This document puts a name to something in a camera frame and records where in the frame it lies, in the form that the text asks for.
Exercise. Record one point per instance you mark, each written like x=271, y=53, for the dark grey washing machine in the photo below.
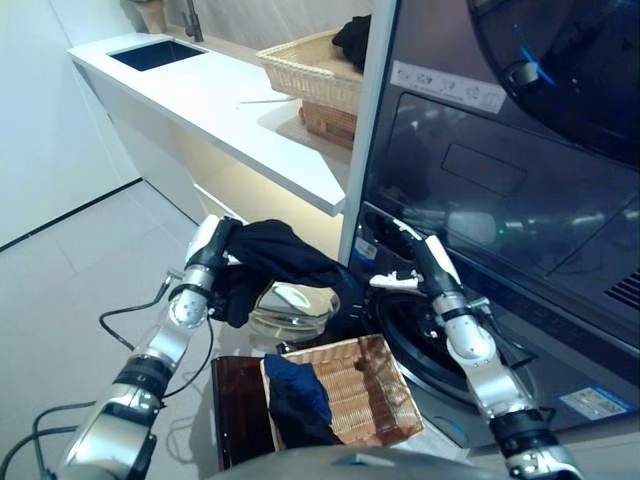
x=575, y=360

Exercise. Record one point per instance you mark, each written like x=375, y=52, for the thin white stick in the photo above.
x=265, y=101

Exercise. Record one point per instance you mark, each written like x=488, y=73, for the dark brown tray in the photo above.
x=240, y=410

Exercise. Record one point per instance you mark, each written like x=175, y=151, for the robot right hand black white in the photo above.
x=440, y=270

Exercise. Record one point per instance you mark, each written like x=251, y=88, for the blue barcode sticker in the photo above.
x=365, y=249

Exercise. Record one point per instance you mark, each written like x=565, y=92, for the black garment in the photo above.
x=280, y=255

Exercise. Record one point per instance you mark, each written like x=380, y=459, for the white pictogram sticker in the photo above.
x=445, y=85

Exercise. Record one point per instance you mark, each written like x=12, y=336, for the round glass washing machine door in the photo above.
x=295, y=310

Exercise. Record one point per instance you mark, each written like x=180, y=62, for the robot grey torso and legs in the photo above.
x=325, y=465

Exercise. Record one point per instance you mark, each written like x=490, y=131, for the small brown wicker basket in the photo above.
x=325, y=122

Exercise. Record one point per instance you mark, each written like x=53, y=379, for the robot left hand black white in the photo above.
x=207, y=245

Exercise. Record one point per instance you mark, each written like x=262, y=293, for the black inset sink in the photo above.
x=157, y=55

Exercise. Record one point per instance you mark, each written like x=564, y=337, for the brown wicker laundry basket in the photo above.
x=365, y=390

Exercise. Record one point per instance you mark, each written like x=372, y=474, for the navy blue garment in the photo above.
x=300, y=400

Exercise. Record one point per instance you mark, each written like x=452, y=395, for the light wicker basket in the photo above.
x=300, y=70

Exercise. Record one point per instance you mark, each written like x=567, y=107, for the white counter cabinet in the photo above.
x=200, y=105

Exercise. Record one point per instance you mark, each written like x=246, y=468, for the blue white energy label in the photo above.
x=592, y=402

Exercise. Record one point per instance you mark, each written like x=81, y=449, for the dark tall faucet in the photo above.
x=192, y=22

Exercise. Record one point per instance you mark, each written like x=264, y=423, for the black cloth in light basket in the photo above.
x=352, y=42

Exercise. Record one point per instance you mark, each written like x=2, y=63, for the robot left arm silver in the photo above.
x=165, y=345

